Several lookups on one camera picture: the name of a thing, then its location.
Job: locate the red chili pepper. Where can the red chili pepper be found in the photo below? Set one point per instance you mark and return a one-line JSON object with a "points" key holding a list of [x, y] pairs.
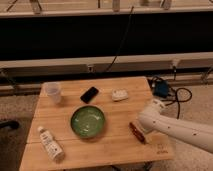
{"points": [[136, 132]]}

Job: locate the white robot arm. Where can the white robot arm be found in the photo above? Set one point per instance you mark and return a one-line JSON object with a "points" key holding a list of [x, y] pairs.
{"points": [[198, 135]]}

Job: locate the black smartphone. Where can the black smartphone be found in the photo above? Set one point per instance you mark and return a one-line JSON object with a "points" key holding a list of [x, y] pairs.
{"points": [[89, 94]]}

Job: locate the green ceramic bowl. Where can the green ceramic bowl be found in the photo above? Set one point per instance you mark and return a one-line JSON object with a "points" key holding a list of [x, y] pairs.
{"points": [[87, 121]]}

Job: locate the blue power adapter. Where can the blue power adapter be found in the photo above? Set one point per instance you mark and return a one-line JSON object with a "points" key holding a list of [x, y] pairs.
{"points": [[161, 89]]}

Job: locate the clear plastic cup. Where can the clear plastic cup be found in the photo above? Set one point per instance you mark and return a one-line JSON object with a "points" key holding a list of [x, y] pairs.
{"points": [[53, 91]]}

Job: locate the white plastic bottle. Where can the white plastic bottle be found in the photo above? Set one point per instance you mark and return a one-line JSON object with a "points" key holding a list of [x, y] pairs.
{"points": [[53, 149]]}

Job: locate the black chair base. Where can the black chair base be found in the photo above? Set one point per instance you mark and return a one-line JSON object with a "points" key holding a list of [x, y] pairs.
{"points": [[12, 124]]}

